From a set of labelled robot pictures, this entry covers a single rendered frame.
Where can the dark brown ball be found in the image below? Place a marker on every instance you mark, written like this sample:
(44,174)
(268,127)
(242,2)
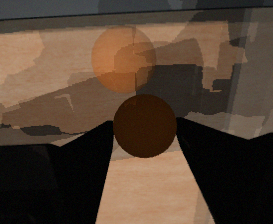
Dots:
(144,126)

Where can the see-through orange ball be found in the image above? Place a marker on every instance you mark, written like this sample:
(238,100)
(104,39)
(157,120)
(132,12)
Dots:
(123,59)

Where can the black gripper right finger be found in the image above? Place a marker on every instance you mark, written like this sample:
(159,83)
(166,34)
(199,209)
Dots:
(234,174)

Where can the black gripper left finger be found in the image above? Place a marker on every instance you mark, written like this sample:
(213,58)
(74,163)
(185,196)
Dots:
(73,175)

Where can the clear grey l-shaped low wall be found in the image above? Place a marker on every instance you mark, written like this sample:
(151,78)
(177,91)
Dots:
(36,9)

